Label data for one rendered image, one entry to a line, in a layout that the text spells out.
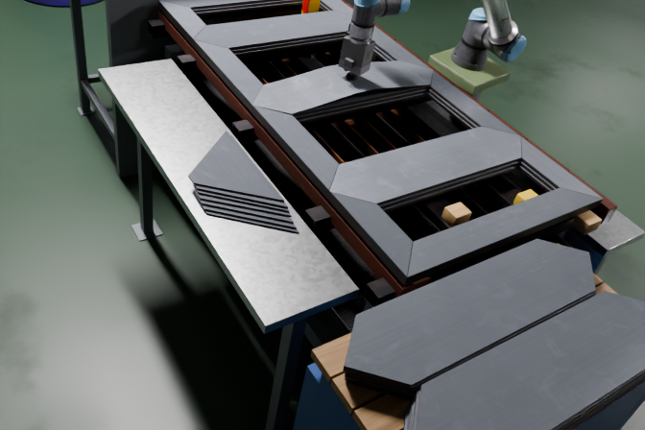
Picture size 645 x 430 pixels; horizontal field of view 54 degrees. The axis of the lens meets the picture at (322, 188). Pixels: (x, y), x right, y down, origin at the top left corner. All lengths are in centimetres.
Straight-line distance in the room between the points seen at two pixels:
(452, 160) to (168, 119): 88
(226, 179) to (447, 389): 82
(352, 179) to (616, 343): 75
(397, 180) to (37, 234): 157
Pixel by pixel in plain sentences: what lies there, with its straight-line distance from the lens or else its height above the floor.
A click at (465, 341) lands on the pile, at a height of 85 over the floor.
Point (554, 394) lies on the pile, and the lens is 141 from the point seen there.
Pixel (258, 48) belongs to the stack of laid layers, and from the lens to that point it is 232.
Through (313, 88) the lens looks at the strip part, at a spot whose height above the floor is 86.
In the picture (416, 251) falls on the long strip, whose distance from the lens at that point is 156.
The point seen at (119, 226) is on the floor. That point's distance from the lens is 277.
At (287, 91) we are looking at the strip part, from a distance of 204.
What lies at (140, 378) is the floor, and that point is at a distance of 227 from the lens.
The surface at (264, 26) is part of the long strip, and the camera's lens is 245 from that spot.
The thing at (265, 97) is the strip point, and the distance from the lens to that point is 200.
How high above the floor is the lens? 188
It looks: 38 degrees down
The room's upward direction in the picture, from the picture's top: 11 degrees clockwise
